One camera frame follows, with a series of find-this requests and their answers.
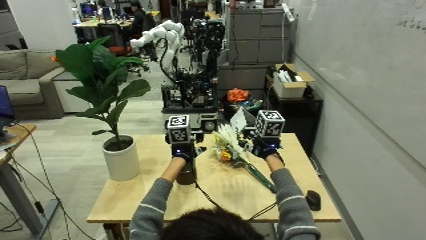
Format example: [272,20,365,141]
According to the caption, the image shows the white wall board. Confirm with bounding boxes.
[286,0,426,169]

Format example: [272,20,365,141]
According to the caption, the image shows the black robot cart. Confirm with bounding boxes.
[160,19,230,135]

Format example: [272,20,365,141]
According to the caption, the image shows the wooden side desk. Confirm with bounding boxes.
[0,123,62,238]

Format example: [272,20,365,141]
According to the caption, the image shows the green leafy plant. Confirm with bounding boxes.
[55,35,154,144]

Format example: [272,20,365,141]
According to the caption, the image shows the blue laptop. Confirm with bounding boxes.
[0,84,18,122]

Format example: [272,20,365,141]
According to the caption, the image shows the open cardboard box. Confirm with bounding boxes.
[271,63,317,100]

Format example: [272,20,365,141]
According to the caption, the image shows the person's right hand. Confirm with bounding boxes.
[248,136,284,160]

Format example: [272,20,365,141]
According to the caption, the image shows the left glove white marker cube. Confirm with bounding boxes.
[166,114,194,145]

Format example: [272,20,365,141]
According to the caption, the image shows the white plant pot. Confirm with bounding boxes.
[102,134,142,182]

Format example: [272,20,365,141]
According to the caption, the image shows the black computer mouse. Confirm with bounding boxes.
[304,189,323,212]

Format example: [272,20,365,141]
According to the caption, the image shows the glove white marker cube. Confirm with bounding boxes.
[255,109,287,138]
[166,114,194,145]

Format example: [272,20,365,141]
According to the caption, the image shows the orange cloth bundle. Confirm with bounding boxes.
[227,87,254,104]

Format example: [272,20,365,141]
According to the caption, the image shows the wooden office desk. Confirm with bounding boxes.
[73,18,135,30]

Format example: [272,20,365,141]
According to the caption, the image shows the person's left hand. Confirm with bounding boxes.
[171,142,207,164]

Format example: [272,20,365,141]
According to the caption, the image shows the right glove white marker cube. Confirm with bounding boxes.
[255,109,287,138]

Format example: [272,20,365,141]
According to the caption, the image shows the black side cabinet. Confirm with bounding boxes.
[266,74,325,156]

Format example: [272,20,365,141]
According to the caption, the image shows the black floor cable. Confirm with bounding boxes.
[9,122,98,240]

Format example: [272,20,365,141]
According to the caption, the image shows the black glove cable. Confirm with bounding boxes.
[194,181,226,210]
[247,201,279,222]

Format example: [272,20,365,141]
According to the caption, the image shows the grey sofa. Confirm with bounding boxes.
[0,49,92,120]

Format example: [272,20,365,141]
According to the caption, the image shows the flower bouquet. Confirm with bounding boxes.
[212,107,280,195]

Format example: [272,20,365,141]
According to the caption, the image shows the grey filing cabinets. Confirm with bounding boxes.
[218,7,299,101]

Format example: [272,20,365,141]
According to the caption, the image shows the red office chair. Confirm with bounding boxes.
[107,44,135,57]

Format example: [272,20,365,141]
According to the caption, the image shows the dark brown vase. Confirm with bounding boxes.
[175,157,199,186]

